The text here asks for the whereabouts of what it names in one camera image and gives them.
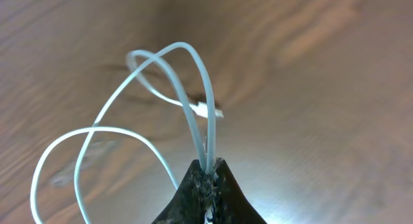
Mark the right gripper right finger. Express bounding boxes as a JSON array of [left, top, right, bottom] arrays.
[[212, 158, 267, 224]]

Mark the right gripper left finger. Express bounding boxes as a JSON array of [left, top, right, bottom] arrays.
[[152, 159, 213, 224]]

